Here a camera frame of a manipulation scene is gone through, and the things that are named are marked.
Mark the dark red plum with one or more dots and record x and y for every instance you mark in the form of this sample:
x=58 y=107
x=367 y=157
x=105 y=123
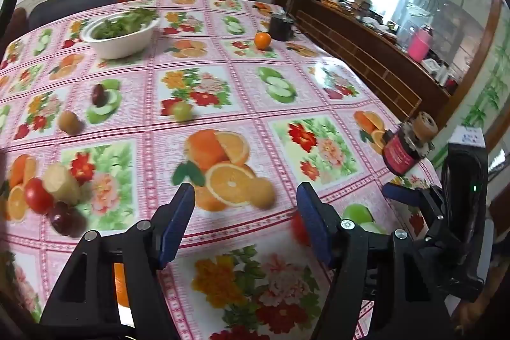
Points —
x=63 y=219

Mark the green grape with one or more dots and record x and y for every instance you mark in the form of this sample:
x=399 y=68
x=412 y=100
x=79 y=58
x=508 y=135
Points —
x=182 y=111

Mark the black mug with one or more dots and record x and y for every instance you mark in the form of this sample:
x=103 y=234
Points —
x=281 y=28

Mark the red tomato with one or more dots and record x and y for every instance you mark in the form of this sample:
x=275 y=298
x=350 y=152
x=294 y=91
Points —
x=38 y=196
x=298 y=231

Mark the small orange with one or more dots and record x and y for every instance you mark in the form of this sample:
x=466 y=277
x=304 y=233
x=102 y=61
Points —
x=263 y=40

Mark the yellow round fruit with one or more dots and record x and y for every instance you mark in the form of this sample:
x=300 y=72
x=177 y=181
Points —
x=263 y=193

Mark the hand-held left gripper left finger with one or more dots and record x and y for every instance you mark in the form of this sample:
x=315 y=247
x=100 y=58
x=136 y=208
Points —
x=177 y=228

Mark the large orange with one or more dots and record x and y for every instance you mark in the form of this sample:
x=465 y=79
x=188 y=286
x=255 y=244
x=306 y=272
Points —
x=120 y=284

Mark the green leafy vegetables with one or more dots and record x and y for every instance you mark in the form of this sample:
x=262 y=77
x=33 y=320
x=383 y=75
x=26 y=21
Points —
x=123 y=23

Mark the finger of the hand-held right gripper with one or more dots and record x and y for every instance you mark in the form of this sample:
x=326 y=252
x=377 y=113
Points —
x=402 y=194

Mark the dark red jujube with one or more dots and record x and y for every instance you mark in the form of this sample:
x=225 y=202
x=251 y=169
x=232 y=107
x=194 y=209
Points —
x=98 y=94

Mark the pink container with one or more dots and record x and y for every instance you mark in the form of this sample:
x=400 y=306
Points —
x=420 y=44

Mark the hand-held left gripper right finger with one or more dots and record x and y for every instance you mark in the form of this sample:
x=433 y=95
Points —
x=314 y=224

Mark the white bowl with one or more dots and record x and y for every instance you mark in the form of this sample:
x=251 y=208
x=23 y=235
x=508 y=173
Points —
x=119 y=45

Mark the wooden cabinet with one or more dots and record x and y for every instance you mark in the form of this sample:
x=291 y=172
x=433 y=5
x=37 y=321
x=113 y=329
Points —
x=358 y=57

